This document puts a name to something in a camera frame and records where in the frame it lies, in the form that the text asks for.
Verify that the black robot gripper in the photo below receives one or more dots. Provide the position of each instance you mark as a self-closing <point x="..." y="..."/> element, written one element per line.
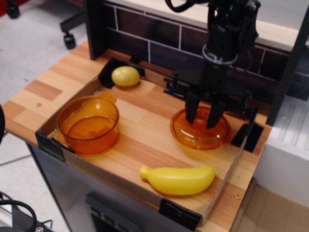
<point x="212" y="85"/>

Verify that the orange transparent pot lid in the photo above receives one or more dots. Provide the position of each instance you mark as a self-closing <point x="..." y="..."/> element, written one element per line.
<point x="195" y="135"/>

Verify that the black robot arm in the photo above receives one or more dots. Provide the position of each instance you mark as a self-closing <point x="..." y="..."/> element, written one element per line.
<point x="232" y="30"/>

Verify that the orange transparent plastic pot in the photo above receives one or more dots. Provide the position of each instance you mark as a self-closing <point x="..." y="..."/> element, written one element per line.
<point x="88" y="125"/>

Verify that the cardboard fence with black tape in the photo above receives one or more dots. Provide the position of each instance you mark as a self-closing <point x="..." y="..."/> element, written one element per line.
<point x="144" y="138"/>

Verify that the yellow toy banana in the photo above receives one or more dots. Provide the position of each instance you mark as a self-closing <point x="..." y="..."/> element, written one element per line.
<point x="179" y="181"/>

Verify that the yellow toy potato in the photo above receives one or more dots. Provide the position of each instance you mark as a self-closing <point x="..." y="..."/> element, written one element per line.
<point x="126" y="76"/>

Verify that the white toy sink unit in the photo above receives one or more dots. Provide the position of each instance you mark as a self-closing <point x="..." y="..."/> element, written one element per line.
<point x="284" y="165"/>

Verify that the toy oven control panel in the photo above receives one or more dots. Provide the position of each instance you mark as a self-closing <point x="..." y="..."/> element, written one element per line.
<point x="105" y="219"/>

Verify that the black office chair base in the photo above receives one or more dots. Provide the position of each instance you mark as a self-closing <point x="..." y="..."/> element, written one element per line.
<point x="67" y="25"/>

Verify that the black vertical post right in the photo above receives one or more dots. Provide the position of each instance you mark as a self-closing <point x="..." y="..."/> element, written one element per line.
<point x="289" y="70"/>

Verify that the black vertical post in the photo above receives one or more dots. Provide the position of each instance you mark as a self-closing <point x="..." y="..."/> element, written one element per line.
<point x="289" y="70"/>
<point x="96" y="28"/>

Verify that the black vertical post left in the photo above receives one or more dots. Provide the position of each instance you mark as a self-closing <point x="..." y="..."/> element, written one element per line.
<point x="96" y="28"/>

